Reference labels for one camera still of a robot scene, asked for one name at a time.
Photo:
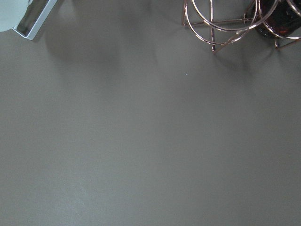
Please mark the rose gold wire rack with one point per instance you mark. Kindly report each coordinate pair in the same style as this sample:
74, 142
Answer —
220, 33

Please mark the dark wine bottle lower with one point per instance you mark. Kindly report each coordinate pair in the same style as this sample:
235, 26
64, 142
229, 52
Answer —
283, 22

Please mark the white rectangular tray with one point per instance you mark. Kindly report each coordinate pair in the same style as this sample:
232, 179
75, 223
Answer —
36, 14

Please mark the white round plate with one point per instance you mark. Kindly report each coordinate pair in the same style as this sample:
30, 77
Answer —
12, 12

